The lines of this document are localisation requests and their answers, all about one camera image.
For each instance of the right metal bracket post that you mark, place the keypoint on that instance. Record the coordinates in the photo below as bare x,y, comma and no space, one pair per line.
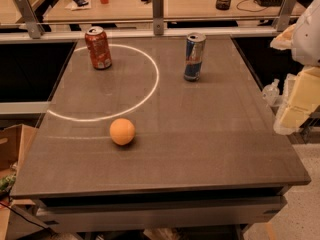
281,22

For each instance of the orange fruit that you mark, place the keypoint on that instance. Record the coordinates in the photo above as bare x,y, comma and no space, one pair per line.
122,131

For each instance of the cardboard box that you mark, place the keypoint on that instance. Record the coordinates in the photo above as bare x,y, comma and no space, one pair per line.
15,142

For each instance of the middle metal bracket post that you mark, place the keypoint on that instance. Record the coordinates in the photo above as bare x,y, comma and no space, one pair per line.
158,16

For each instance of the metal bracket post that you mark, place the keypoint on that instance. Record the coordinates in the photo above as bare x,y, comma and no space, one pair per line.
281,22
158,16
34,28

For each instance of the white table drawer frame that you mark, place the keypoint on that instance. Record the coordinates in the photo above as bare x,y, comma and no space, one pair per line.
194,208

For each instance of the blue silver energy drink can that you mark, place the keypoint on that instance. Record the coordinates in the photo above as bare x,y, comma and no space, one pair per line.
195,45

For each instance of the left metal bracket post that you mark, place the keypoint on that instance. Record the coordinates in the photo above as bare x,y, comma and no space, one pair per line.
34,28

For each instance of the red soda can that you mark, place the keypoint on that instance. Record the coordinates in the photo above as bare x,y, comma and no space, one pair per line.
98,47

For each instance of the black mesh pen cup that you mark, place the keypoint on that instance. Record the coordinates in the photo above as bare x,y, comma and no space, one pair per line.
223,4

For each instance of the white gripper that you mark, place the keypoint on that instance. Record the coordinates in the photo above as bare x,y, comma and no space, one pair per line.
308,39

